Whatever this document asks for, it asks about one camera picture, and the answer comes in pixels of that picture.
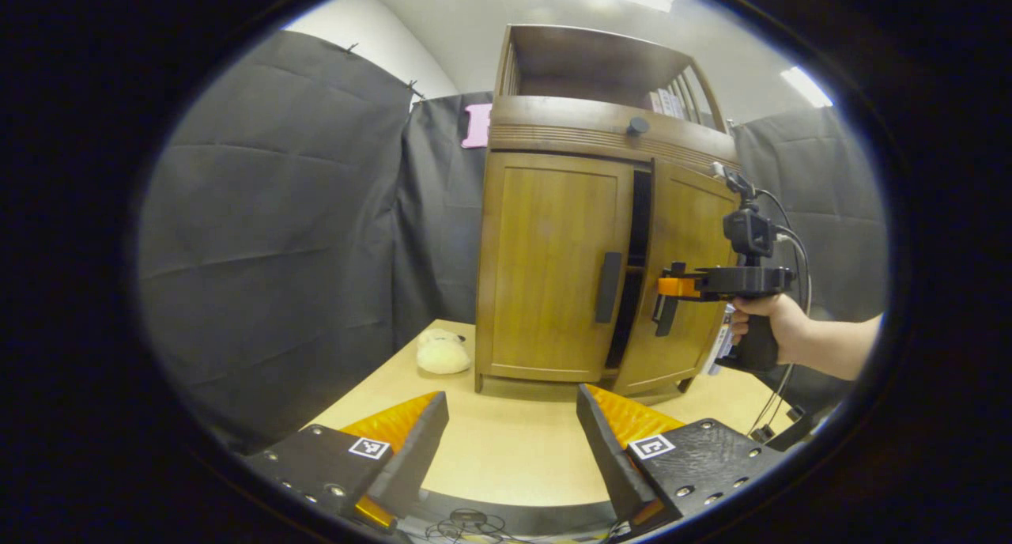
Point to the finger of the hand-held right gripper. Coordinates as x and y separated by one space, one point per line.
676 286

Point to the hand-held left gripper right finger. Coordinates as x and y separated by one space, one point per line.
609 457

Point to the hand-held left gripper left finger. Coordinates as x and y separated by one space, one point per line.
415 457

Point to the wooden shoe cabinet door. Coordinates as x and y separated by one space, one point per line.
545 267
688 228

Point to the wooden double-door shoe cabinet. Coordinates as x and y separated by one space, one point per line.
569 129

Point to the cream plush toy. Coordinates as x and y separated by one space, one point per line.
443 354

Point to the black round drawer knob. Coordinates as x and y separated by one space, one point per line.
638 126

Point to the grey spine book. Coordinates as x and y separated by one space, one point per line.
677 107

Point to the white spine book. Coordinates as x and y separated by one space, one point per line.
664 103

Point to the small ceiling light panel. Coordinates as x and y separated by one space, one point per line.
806 87

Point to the wooden drawer front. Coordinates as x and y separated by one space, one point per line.
553 125

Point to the black backdrop cloth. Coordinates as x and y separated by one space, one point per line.
277 251

